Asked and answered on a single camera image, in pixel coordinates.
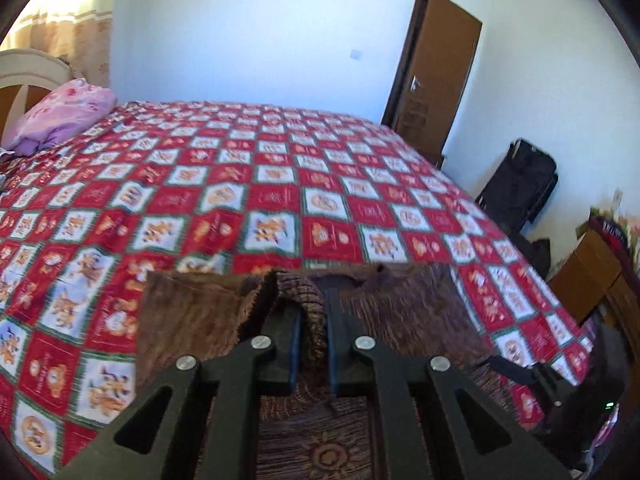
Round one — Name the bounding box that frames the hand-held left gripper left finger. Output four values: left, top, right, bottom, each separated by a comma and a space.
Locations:
52, 271, 302, 480

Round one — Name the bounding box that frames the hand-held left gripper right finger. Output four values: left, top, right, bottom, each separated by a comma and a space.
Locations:
324, 287, 575, 480

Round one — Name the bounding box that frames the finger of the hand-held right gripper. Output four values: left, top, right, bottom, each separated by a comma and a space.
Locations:
487, 355, 565, 405

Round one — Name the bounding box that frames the brown knit sweater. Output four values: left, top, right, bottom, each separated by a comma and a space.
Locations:
136, 262, 551, 480

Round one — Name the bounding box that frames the pile of clothes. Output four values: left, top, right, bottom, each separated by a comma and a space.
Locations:
577, 204, 640, 263

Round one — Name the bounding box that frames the wooden cabinet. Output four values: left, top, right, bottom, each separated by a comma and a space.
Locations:
547, 225, 640, 361

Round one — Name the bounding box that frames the small dark bag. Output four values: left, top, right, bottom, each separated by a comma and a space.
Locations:
520, 237, 552, 281

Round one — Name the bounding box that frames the red checked printed blanket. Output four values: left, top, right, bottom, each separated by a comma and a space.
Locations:
0, 101, 596, 476

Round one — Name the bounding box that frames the black bag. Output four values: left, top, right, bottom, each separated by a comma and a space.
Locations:
474, 138, 559, 236

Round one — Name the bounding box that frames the brown wooden door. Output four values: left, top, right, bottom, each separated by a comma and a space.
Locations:
381, 0, 483, 158

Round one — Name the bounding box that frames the pink pillow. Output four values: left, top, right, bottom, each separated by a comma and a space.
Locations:
0, 78, 119, 155

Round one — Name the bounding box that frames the beige patterned curtain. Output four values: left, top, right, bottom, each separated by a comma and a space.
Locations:
0, 0, 116, 91

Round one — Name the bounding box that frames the cream wooden headboard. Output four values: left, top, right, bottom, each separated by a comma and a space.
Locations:
0, 49, 71, 131

